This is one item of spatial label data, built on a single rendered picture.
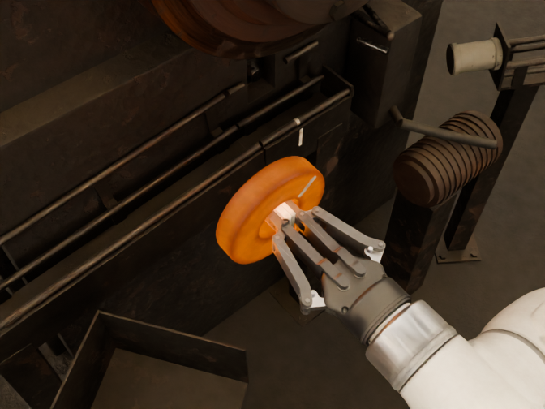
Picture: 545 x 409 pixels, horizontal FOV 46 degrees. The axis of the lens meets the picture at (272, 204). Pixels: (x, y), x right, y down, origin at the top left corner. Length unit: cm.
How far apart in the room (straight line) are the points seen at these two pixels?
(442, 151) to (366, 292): 64
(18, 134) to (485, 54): 83
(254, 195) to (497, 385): 32
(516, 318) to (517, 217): 118
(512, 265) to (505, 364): 115
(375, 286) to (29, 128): 48
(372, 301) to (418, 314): 5
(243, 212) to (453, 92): 156
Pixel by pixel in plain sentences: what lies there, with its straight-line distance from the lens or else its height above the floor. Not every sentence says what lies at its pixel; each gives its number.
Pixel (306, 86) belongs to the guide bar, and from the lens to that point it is 113.
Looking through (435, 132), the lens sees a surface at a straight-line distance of 126.
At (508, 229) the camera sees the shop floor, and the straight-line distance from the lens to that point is 190.
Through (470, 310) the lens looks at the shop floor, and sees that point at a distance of 173.
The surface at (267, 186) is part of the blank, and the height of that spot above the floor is 90.
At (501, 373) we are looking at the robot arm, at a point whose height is 87.
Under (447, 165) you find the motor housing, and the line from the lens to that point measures 129.
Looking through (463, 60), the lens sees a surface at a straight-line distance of 126.
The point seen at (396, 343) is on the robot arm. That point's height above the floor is 87.
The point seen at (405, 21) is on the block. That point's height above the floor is 80.
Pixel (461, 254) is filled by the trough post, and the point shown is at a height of 1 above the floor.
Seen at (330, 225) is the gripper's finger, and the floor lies 85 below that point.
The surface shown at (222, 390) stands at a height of 61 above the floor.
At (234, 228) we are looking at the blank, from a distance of 74.
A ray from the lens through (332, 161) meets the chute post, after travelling 120.
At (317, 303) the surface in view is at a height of 84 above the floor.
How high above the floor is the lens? 148
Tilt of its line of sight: 54 degrees down
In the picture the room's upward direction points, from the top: straight up
